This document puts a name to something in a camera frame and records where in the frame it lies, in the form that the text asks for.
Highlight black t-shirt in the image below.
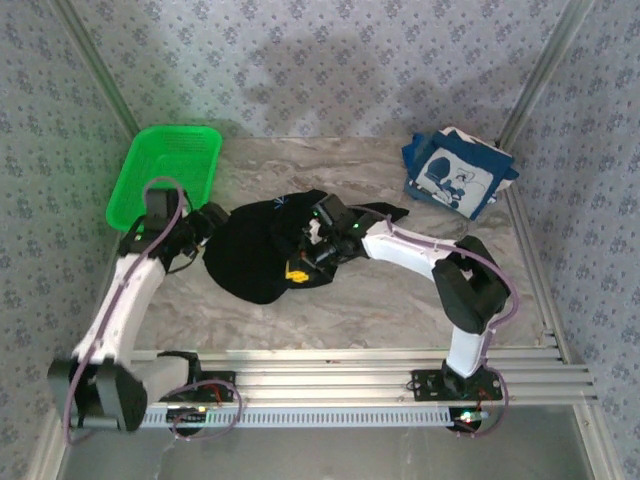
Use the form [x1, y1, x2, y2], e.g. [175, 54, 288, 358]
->
[202, 188, 411, 306]

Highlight green plastic basket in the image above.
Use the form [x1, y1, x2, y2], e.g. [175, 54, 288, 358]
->
[104, 124, 224, 234]

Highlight plain dark blue folded t-shirt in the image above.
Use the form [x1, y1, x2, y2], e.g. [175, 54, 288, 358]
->
[401, 132, 437, 202]

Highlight aluminium cross rails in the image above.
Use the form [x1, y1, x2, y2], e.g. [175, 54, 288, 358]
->
[127, 347, 599, 407]

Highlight blue t-shirt with white print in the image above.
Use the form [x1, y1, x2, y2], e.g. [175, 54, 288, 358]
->
[415, 127, 521, 222]

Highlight small controller board with LED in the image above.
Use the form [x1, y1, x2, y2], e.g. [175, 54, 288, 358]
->
[167, 405, 209, 426]
[452, 408, 489, 432]

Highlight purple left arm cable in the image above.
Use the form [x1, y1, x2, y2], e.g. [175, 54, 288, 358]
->
[63, 175, 244, 446]

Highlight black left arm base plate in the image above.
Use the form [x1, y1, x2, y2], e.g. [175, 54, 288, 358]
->
[169, 368, 237, 405]

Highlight grey slotted cable duct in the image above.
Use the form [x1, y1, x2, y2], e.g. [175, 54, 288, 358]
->
[139, 404, 494, 431]

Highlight aluminium corner post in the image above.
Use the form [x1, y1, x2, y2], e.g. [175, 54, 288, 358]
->
[52, 0, 142, 134]
[497, 0, 596, 147]

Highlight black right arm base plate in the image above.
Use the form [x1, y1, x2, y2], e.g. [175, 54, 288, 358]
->
[409, 368, 504, 403]

